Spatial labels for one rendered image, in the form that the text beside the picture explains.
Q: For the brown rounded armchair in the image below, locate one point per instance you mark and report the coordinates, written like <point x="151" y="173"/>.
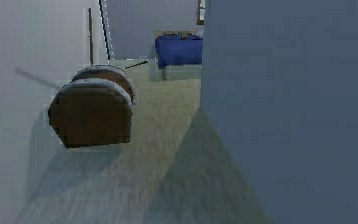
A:
<point x="90" y="113"/>

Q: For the brown framed window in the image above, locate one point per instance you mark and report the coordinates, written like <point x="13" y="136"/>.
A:
<point x="200" y="12"/>

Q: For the bed with blue cover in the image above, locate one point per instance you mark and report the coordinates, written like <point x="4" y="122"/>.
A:
<point x="178" y="50"/>

